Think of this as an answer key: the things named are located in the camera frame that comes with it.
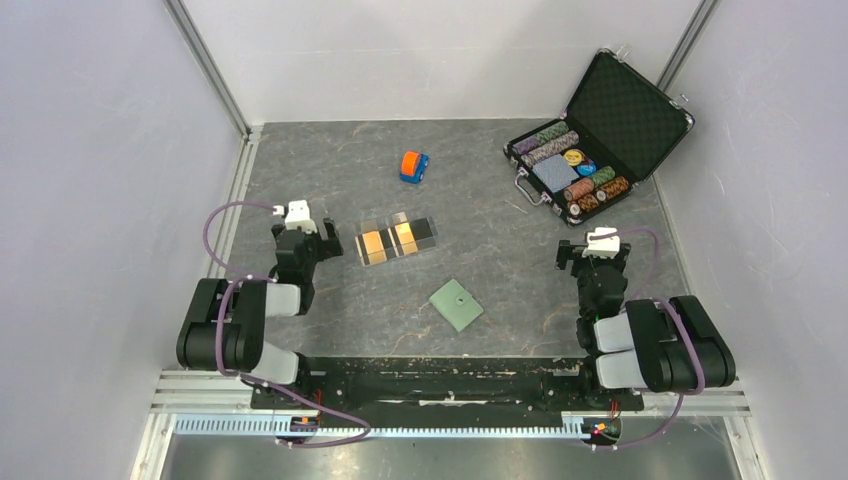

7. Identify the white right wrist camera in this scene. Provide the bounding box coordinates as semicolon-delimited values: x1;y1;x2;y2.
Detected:
582;227;621;259

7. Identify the blue orange card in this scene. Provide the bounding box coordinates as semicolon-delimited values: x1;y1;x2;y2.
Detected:
399;151;429;184

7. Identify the clear tray with cards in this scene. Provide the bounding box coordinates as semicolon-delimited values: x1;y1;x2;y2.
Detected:
353;212;438;266

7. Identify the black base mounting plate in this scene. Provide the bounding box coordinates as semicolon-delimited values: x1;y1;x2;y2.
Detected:
250;356;644;429

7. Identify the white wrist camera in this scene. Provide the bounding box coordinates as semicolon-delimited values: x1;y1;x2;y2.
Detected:
272;200;318;234
582;227;621;259

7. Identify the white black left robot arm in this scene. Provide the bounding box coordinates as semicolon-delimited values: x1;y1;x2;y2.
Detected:
176;218;344;408

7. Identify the green card holder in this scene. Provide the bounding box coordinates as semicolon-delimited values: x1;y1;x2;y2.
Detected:
429;279;484;332

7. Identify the black poker chip case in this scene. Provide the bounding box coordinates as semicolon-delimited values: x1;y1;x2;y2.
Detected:
503;48;695;225

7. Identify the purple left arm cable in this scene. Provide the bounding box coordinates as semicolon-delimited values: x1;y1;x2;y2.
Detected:
201;201;372;450

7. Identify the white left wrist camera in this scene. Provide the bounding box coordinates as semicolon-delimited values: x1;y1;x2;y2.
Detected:
272;200;318;234

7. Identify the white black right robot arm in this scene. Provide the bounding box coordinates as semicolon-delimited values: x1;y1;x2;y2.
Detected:
556;240;737;408

